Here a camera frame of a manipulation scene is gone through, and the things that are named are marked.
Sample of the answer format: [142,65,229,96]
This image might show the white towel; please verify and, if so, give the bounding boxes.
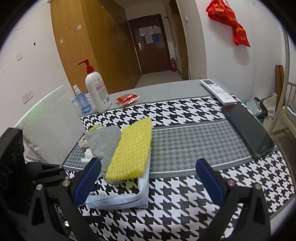
[85,148,151,210]

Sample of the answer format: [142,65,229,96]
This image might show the dark brown entrance door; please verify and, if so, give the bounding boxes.
[128,14,171,74]

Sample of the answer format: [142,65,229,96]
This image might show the metal bunk bed frame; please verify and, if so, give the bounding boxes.
[268,25,296,167]

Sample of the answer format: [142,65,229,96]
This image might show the yellow textured sponge cloth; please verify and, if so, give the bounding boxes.
[105,117,152,182]

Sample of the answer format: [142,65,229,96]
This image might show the white lotion pump bottle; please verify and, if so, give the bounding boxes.
[78,59,111,113]

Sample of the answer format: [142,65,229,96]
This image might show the red fire extinguisher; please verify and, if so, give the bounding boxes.
[171,58,178,72]

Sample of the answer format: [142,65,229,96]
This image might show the red snack packet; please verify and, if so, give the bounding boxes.
[116,94,139,106]

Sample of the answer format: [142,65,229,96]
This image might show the side doorway wooden frame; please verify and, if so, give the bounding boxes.
[169,1,190,80]

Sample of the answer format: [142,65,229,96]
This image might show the white styrofoam box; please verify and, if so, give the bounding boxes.
[15,86,86,165]

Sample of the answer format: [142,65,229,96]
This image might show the grey cloth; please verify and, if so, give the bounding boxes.
[86,126,121,176]

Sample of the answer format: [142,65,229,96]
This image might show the clear blue spray bottle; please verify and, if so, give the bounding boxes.
[73,85,92,114]

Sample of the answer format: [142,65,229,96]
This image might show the wooden planks by wall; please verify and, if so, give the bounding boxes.
[275,65,285,105]

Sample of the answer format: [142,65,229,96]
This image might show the white remote control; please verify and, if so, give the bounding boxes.
[200,79,236,105]

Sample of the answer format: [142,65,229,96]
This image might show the wooden wardrobe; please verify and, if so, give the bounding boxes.
[50,0,141,94]

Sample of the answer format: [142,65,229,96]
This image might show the red hanging bag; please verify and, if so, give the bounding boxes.
[206,0,250,47]

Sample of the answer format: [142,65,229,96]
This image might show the black smartphone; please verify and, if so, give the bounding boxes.
[222,103,275,159]

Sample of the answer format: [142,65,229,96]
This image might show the houndstooth table mat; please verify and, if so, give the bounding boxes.
[79,96,295,240]

